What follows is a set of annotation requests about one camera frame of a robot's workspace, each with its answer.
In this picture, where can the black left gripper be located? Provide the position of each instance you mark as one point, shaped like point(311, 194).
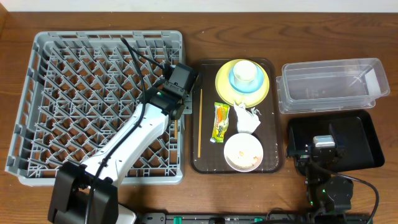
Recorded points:
point(189, 104)

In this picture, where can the green orange snack wrapper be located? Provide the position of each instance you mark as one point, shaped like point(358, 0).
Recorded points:
point(221, 122)

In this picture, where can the white napkin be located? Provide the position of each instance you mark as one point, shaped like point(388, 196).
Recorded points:
point(247, 120)

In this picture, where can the white bowl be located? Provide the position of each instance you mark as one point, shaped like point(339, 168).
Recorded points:
point(243, 152)

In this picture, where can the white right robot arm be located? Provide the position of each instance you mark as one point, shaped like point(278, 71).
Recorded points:
point(329, 194)

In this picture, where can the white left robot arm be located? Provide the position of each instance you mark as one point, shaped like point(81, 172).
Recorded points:
point(88, 193)

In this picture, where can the grey plastic dishwasher rack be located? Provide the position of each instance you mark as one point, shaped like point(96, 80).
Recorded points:
point(80, 88)

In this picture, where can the black waste tray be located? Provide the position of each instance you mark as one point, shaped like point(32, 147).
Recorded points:
point(354, 130)

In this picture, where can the yellow plate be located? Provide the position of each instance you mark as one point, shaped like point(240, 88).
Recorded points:
point(231, 96)

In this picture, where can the dark brown serving tray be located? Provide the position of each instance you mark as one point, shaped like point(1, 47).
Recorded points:
point(269, 132)

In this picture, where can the white cup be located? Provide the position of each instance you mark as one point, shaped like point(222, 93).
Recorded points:
point(245, 73)

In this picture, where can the light blue small plate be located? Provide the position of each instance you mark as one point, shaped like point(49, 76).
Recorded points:
point(259, 84)

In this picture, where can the clear plastic bin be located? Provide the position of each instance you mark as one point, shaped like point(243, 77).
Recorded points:
point(331, 85)

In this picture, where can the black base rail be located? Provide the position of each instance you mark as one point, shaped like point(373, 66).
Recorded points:
point(271, 217)

